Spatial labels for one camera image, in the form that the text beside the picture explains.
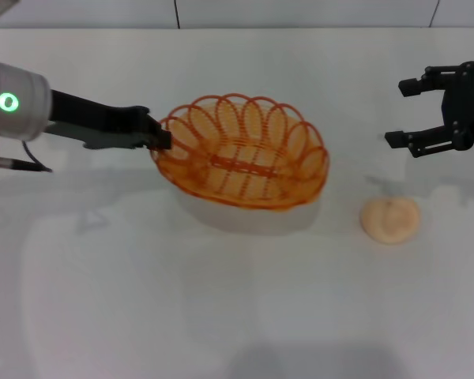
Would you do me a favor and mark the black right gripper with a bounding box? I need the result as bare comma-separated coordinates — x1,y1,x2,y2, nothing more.
384,61,474,159

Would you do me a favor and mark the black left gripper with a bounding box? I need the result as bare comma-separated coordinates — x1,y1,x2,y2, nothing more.
45,89,171,152

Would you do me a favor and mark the orange woven plastic basket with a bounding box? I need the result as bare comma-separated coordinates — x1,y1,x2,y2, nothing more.
149,93,331,212

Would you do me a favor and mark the pale round bread bun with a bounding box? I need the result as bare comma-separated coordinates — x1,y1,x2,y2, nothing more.
359,196,421,246

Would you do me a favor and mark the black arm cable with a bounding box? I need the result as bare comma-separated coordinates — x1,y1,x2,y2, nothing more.
0,140,55,174

